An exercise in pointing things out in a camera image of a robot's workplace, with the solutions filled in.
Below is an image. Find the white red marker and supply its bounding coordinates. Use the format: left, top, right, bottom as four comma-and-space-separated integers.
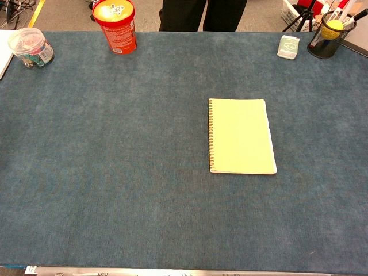
330, 0, 357, 24

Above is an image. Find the white eraser block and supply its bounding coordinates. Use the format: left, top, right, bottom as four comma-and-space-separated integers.
277, 35, 301, 60

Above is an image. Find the yellow spiral notebook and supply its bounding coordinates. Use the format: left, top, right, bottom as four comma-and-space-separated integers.
208, 98, 278, 175

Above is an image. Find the black cables bundle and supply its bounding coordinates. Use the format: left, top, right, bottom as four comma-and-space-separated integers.
0, 0, 38, 29

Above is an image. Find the clear plastic jar of clips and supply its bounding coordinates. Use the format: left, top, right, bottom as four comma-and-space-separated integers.
7, 27, 55, 69

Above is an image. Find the white plastic basket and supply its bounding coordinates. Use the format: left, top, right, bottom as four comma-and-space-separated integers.
281, 0, 324, 32

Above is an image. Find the black white pen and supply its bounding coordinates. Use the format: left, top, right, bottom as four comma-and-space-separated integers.
342, 8, 368, 27

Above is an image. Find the black tripod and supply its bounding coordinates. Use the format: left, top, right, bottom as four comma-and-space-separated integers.
281, 0, 317, 33

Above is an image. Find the white board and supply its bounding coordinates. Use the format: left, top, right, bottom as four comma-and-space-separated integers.
0, 29, 15, 81

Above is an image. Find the blue felt table mat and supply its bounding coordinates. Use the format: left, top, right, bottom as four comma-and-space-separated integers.
0, 30, 368, 274

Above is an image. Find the black mesh pen holder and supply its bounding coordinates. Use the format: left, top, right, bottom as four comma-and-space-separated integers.
307, 11, 358, 60

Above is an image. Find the grey flat board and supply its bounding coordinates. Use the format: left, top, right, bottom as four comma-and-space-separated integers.
340, 22, 368, 58

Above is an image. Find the person in black trousers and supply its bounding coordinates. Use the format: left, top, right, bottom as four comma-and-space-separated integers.
158, 0, 248, 32

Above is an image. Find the red cylindrical canister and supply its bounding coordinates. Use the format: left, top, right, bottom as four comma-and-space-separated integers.
92, 0, 137, 55

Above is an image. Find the yellow ball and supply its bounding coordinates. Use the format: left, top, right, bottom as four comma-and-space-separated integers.
320, 20, 344, 40

